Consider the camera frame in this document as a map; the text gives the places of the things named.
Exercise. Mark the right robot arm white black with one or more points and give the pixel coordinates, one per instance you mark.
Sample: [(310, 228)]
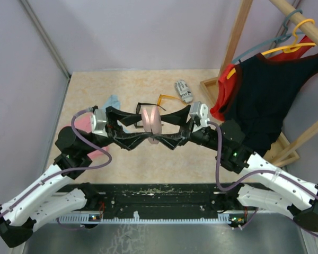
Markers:
[(257, 182)]

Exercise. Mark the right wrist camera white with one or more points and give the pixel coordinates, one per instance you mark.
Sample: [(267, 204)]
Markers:
[(199, 113)]

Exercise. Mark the orange sunglasses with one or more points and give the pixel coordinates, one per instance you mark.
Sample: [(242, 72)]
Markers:
[(162, 97)]

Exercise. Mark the pink folded garment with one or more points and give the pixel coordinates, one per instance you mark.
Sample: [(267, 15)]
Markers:
[(84, 123)]

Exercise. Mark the red tank top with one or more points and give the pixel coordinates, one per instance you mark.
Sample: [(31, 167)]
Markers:
[(228, 78)]

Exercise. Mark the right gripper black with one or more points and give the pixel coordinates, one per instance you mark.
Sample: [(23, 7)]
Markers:
[(179, 118)]

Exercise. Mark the navy tank top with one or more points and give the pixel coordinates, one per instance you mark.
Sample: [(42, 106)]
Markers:
[(263, 95)]

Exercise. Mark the light blue cleaning cloth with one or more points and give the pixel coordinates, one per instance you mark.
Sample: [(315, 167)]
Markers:
[(125, 129)]

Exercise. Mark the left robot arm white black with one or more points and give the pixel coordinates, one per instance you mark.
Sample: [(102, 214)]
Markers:
[(82, 148)]

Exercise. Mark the newspaper print glasses case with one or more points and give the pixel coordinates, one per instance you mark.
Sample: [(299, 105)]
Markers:
[(184, 91)]

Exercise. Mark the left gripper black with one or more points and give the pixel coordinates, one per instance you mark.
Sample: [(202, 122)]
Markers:
[(115, 132)]

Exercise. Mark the black sunglasses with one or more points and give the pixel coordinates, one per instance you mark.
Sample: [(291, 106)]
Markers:
[(139, 107)]

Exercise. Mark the yellow hanger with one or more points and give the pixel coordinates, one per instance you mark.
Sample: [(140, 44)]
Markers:
[(293, 34)]

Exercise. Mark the pink glasses case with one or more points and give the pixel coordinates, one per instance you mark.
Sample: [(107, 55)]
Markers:
[(151, 120)]

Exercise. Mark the teal hanger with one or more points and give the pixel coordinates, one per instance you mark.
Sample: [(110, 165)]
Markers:
[(277, 40)]

